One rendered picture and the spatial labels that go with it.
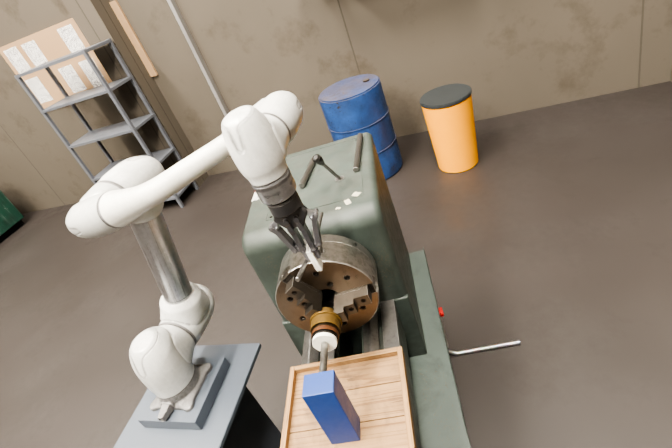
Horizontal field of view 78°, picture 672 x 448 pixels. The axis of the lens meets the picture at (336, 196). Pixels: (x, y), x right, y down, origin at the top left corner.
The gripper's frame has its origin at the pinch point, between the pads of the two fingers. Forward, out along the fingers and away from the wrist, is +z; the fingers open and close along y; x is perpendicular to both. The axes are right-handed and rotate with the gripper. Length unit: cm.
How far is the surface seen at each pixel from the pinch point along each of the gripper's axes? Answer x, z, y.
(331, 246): 15.7, 10.3, 0.6
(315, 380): -19.3, 20.9, -7.0
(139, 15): 375, -60, -188
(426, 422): -3, 79, 9
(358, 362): -0.2, 43.9, -3.1
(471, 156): 230, 128, 77
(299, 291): 5.2, 14.4, -10.6
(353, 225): 24.8, 11.8, 7.2
